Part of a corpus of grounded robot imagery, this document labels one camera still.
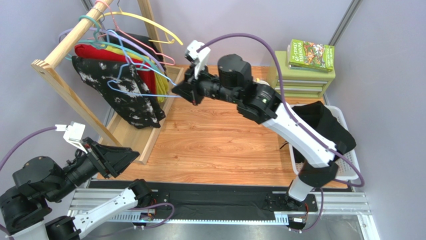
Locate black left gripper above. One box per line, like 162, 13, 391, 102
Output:
49, 135, 142, 201

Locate black white-patterned trousers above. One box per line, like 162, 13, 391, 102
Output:
71, 56, 166, 129

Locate plain black trousers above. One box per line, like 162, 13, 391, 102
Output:
292, 101, 357, 155

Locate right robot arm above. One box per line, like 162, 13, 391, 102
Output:
172, 53, 338, 205

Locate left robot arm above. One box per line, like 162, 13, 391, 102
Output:
0, 137, 152, 240

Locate yellow garment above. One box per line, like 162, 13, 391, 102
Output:
106, 45, 169, 95

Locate black garment on rack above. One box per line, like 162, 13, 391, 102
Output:
109, 31, 165, 68

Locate red garment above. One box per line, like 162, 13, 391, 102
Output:
74, 44, 157, 94

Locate green drawer box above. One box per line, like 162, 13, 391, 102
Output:
275, 51, 336, 98

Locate green comic book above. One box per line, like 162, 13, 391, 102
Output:
287, 39, 335, 72

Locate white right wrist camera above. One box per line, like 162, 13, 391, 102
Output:
184, 40, 211, 80

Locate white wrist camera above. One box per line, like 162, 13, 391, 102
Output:
55, 121, 87, 153
184, 40, 211, 80

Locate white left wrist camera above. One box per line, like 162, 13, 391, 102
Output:
55, 121, 87, 153

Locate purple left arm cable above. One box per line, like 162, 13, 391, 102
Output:
0, 125, 59, 240

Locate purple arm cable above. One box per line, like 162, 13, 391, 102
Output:
196, 32, 366, 188
0, 125, 59, 240

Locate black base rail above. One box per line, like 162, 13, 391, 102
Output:
88, 179, 324, 229

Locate pink wire hanger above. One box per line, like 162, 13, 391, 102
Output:
95, 0, 183, 66

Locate yellow wire hanger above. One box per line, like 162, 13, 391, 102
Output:
104, 11, 184, 46

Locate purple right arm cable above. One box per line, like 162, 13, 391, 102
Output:
196, 32, 366, 188

